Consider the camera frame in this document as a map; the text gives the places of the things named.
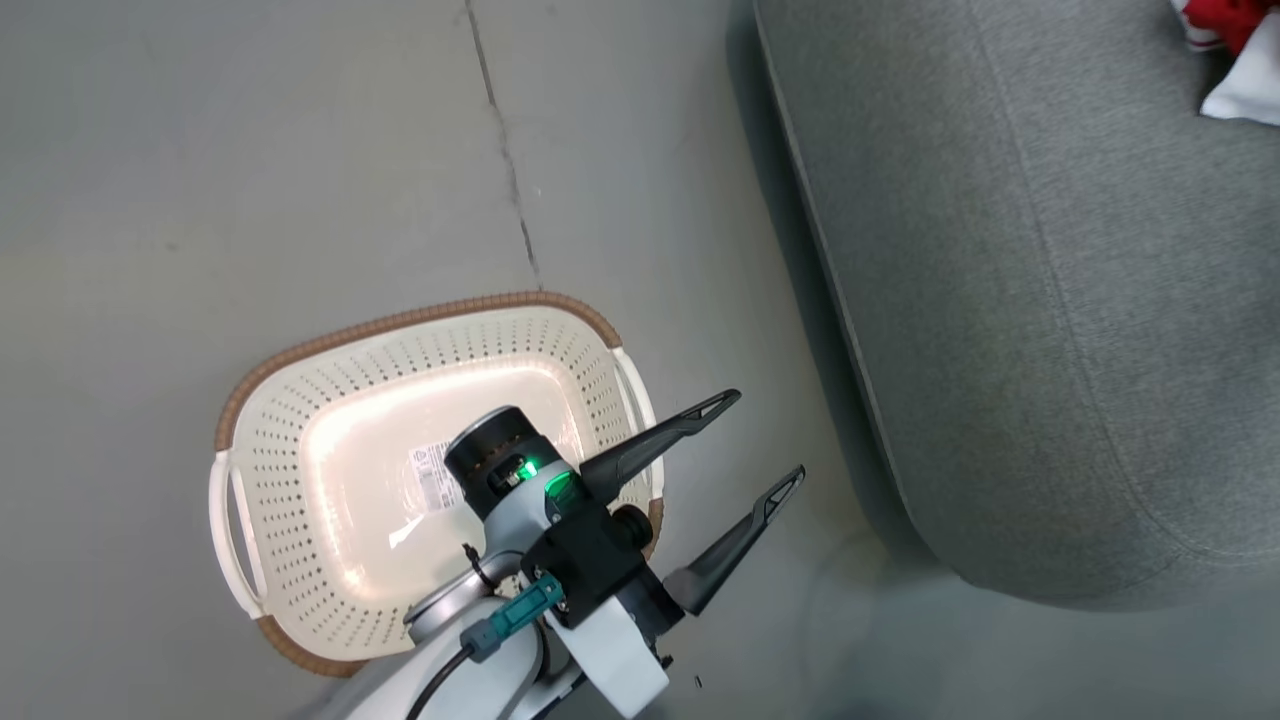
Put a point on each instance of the white label sticker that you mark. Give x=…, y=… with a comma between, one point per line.
x=435, y=478

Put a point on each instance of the grey fabric sofa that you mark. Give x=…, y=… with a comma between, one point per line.
x=1050, y=300

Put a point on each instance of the white clothing item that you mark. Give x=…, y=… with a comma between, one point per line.
x=1250, y=90

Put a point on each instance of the red clothing item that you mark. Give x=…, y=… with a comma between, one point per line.
x=1245, y=18

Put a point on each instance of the grey right gripper green band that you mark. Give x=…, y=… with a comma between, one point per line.
x=500, y=455

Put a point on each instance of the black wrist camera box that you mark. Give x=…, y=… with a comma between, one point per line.
x=590, y=560

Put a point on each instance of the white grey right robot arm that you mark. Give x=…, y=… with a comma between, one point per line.
x=470, y=690

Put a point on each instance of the cream perforated laundry basket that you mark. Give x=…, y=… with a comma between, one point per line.
x=330, y=480

